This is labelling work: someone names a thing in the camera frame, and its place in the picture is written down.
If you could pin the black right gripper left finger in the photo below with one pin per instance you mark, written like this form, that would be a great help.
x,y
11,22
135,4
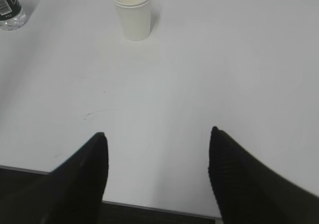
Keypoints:
x,y
71,194

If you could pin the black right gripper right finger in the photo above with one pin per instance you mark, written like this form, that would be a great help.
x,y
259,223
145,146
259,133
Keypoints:
x,y
248,192

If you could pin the clear water bottle green label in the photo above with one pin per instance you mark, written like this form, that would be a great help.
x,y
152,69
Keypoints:
x,y
12,15

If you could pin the white paper cup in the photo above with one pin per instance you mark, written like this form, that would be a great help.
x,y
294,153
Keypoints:
x,y
135,18

